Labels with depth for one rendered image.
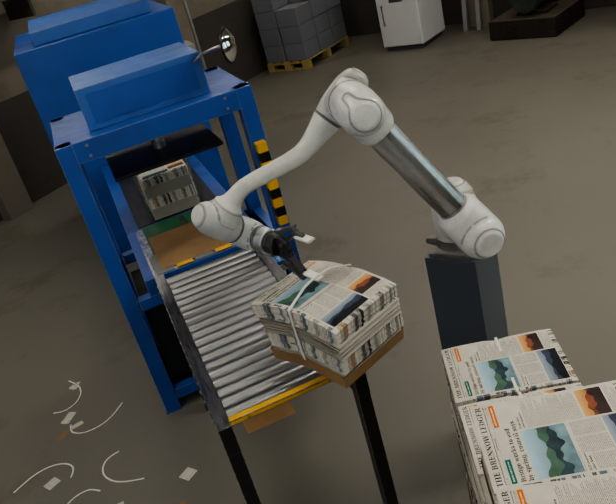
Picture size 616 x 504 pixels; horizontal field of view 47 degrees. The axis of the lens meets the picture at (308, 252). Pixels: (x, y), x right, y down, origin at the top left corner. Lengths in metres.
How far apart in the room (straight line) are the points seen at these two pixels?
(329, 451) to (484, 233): 1.50
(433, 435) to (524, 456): 1.66
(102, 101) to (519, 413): 2.38
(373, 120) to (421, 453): 1.71
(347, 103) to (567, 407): 1.02
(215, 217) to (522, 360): 1.08
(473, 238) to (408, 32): 7.89
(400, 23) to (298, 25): 1.43
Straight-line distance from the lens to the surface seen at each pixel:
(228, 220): 2.27
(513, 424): 1.82
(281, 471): 3.42
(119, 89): 3.46
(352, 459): 3.36
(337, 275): 2.30
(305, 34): 10.49
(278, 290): 2.35
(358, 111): 2.08
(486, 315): 2.75
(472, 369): 2.38
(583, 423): 1.82
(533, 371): 2.35
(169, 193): 4.26
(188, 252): 3.73
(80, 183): 3.43
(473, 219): 2.36
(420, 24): 10.02
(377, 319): 2.20
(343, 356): 2.13
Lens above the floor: 2.31
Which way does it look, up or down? 27 degrees down
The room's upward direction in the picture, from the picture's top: 15 degrees counter-clockwise
